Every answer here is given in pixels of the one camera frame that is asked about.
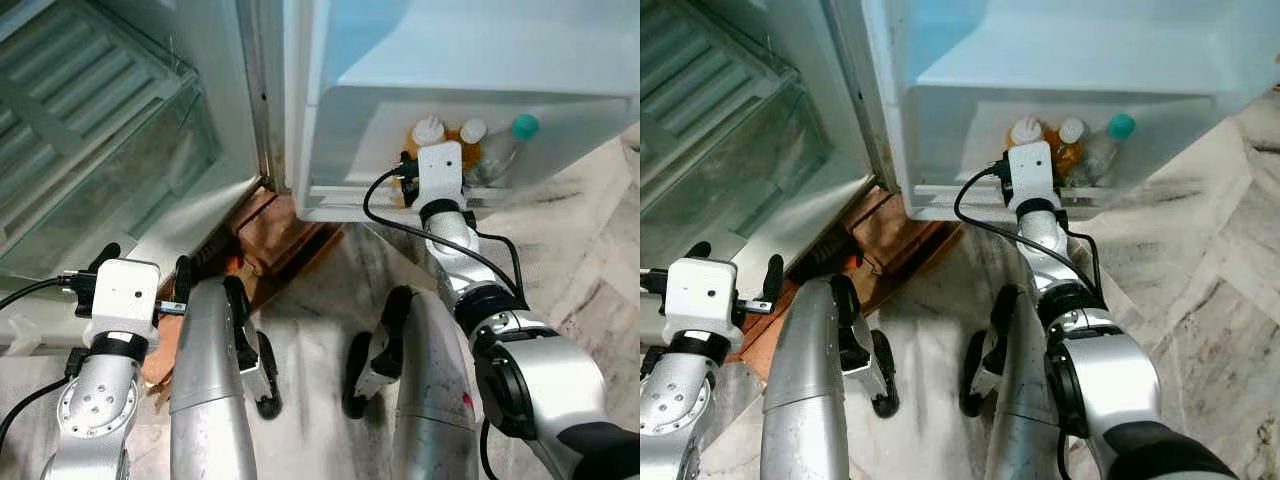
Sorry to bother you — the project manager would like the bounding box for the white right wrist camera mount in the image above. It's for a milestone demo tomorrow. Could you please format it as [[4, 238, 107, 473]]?
[[415, 141, 467, 206], [1005, 141, 1059, 209]]

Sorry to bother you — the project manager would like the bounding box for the robot left leg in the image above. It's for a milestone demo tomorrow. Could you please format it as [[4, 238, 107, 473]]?
[[760, 275, 901, 480], [168, 275, 283, 480]]

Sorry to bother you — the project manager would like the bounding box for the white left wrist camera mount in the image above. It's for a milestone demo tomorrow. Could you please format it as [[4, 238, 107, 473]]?
[[83, 258, 161, 348], [663, 257, 739, 346]]

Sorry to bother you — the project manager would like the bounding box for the orange liquid bottle white cap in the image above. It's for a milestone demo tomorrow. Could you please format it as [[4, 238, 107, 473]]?
[[998, 116, 1061, 201], [405, 116, 448, 206]]

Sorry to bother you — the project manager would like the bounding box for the clear crisper drawer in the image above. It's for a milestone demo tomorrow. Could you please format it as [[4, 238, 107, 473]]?
[[0, 80, 223, 283], [640, 80, 836, 271]]

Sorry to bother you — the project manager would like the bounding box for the silver refrigerator body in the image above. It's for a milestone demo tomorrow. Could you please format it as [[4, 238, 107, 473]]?
[[0, 0, 291, 353], [640, 0, 893, 301]]

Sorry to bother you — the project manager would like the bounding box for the ribbed glass fridge shelf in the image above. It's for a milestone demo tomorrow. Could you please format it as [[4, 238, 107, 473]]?
[[640, 0, 801, 201], [0, 0, 196, 236]]

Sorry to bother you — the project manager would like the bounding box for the large orange clay brick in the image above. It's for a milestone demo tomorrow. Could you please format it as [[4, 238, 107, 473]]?
[[238, 186, 326, 276], [848, 186, 936, 276]]

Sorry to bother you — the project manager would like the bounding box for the wooden plank base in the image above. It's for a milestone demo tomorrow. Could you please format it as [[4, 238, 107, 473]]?
[[225, 222, 346, 313], [790, 222, 956, 331]]

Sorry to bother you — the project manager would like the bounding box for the clear bottle teal cap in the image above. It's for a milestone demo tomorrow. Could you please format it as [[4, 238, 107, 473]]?
[[1082, 113, 1138, 189], [480, 113, 541, 189]]

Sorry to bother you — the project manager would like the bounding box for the small amber bottle white cap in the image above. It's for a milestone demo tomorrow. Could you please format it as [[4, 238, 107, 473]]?
[[458, 118, 491, 191], [1055, 118, 1091, 189]]

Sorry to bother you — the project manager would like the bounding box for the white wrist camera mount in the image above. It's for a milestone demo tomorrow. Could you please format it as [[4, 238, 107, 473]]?
[[663, 257, 739, 346], [83, 258, 161, 348], [1005, 141, 1059, 209], [415, 141, 467, 206]]

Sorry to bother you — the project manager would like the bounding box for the white door shelf bin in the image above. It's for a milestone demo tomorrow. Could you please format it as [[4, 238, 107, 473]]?
[[296, 85, 641, 223], [900, 85, 1276, 221]]

